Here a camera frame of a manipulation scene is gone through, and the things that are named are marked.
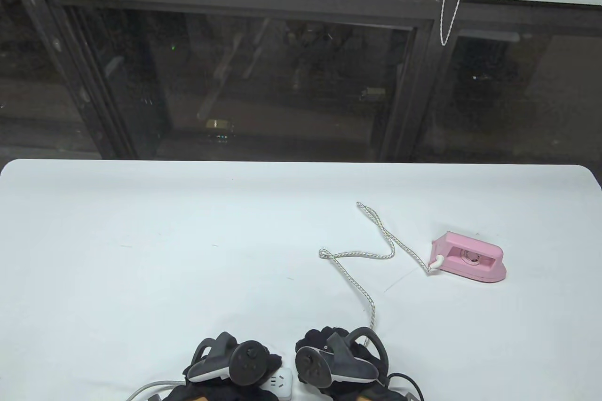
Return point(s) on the black hand controller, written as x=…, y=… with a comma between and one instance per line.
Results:
x=247, y=363
x=312, y=365

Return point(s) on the person's left hand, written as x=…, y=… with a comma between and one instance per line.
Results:
x=225, y=392

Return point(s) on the black right hand controller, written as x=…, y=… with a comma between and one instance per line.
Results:
x=312, y=365

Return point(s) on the white power strip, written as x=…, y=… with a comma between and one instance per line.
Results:
x=280, y=380

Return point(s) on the person's right hand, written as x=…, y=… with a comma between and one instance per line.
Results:
x=317, y=337

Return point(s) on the black left hand controller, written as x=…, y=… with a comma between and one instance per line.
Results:
x=247, y=363

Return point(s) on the pink electric iron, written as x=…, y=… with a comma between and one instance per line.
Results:
x=475, y=269

